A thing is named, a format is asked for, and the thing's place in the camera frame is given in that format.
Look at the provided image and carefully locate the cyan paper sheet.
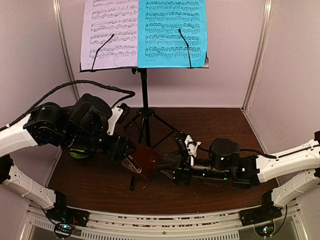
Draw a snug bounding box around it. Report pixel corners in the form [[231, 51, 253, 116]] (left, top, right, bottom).
[[137, 0, 208, 69]]

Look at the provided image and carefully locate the lilac sheet music paper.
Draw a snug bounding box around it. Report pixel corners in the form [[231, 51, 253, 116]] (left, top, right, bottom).
[[80, 0, 139, 72]]

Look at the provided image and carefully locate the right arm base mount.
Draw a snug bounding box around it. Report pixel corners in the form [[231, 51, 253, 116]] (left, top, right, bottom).
[[238, 206, 282, 238]]

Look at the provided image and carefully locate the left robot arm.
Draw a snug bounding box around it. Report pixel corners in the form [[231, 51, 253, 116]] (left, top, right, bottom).
[[0, 93, 137, 222]]

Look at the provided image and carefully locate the wooden metronome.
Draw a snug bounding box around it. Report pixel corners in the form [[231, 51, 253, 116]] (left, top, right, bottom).
[[131, 143, 160, 179]]

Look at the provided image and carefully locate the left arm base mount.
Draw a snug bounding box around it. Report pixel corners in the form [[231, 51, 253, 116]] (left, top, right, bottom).
[[42, 207, 90, 239]]

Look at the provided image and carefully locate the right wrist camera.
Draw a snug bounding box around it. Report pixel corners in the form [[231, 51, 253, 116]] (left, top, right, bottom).
[[174, 131, 202, 167]]

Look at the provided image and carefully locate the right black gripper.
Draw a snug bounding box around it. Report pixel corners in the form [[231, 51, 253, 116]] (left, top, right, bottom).
[[155, 149, 230, 187]]

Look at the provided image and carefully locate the aluminium front rail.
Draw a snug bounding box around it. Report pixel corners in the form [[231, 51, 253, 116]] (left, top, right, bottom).
[[20, 200, 310, 240]]

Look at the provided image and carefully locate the green bowl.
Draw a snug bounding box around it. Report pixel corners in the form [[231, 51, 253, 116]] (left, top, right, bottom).
[[69, 148, 89, 159]]

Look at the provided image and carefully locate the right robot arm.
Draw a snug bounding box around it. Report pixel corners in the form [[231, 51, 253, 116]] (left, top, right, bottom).
[[157, 131, 320, 221]]

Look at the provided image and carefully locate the left aluminium frame post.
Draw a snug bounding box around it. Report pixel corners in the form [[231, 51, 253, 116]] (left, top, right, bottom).
[[51, 0, 85, 113]]

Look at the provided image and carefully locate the clear plastic metronome cover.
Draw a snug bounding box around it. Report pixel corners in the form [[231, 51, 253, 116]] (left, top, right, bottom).
[[120, 155, 142, 174]]

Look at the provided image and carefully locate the black perforated music stand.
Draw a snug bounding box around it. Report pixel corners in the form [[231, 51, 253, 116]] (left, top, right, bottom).
[[79, 0, 210, 192]]

